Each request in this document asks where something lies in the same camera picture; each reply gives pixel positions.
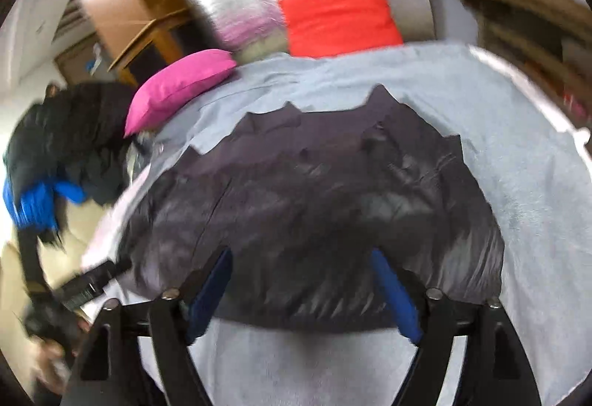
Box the black puffer jacket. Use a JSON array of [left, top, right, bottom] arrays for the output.
[[2, 81, 139, 245]]

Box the pink pillow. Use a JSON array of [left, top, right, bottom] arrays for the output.
[[124, 48, 238, 138]]

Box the wooden window screen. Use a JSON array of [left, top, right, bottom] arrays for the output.
[[53, 41, 116, 83]]

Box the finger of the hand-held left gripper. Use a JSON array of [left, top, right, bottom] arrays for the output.
[[60, 259, 133, 309]]

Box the red pillow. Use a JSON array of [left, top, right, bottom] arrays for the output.
[[277, 0, 404, 58]]

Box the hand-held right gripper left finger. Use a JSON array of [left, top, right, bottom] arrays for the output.
[[67, 246, 234, 406]]

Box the blue garment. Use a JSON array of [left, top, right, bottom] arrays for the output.
[[2, 181, 88, 229]]

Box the cream sofa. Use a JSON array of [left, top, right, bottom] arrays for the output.
[[0, 221, 93, 309]]

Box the light grey blanket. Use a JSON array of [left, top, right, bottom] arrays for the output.
[[81, 41, 592, 406]]

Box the wooden shelf table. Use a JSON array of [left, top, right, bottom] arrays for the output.
[[430, 0, 592, 129]]

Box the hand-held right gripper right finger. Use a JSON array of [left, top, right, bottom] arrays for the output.
[[370, 247, 542, 406]]

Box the dark grey quilted jacket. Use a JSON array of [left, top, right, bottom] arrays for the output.
[[113, 83, 506, 335]]

